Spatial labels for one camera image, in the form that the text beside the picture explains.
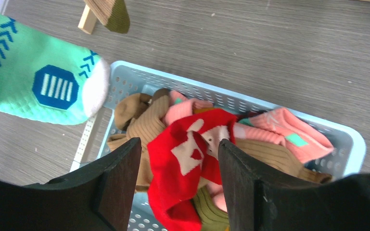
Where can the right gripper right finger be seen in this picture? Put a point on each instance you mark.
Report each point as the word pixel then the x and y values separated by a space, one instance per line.
pixel 262 198

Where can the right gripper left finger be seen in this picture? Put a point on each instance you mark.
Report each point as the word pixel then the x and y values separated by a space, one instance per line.
pixel 95 197

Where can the red white patterned sock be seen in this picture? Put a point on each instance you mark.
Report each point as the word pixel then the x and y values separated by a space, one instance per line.
pixel 185 153

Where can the mint green blue sock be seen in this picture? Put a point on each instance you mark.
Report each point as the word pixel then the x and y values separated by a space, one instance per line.
pixel 46 79

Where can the olive green sock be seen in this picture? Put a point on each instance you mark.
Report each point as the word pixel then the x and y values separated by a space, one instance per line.
pixel 211 217

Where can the pink ribbed sock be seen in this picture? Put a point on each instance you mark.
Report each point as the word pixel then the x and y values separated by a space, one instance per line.
pixel 278 126

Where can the tan brown sock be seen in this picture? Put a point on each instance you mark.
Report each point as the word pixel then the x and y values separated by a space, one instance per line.
pixel 141 115

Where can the light blue plastic basket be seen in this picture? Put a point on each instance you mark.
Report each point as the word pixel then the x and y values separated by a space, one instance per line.
pixel 127 78

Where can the brown green striped sock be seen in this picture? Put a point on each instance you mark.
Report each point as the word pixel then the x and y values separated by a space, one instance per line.
pixel 112 14

